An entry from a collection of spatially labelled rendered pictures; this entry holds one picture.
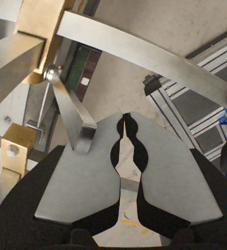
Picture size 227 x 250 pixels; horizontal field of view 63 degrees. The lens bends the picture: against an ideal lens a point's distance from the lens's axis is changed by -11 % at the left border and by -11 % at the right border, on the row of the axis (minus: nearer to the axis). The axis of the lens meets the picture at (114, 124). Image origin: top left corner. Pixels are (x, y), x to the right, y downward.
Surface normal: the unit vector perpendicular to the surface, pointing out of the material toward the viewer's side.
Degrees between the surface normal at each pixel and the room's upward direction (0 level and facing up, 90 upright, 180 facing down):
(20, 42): 90
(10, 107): 0
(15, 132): 90
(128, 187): 90
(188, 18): 0
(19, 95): 0
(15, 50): 90
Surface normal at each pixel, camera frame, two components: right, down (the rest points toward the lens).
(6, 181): 0.38, -0.77
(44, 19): -0.02, 0.55
